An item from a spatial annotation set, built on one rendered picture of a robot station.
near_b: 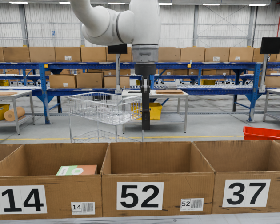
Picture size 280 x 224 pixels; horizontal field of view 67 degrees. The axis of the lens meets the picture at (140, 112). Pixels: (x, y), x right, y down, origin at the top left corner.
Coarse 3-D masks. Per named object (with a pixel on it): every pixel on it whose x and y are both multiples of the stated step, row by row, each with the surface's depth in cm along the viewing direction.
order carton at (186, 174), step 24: (120, 144) 100; (144, 144) 100; (168, 144) 101; (192, 144) 99; (120, 168) 102; (144, 168) 103; (168, 168) 103; (192, 168) 99; (168, 192) 74; (192, 192) 74; (120, 216) 75
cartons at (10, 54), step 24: (0, 48) 485; (24, 48) 487; (48, 48) 489; (72, 48) 491; (96, 48) 494; (168, 48) 499; (192, 48) 501; (216, 48) 503; (240, 48) 506; (96, 72) 519
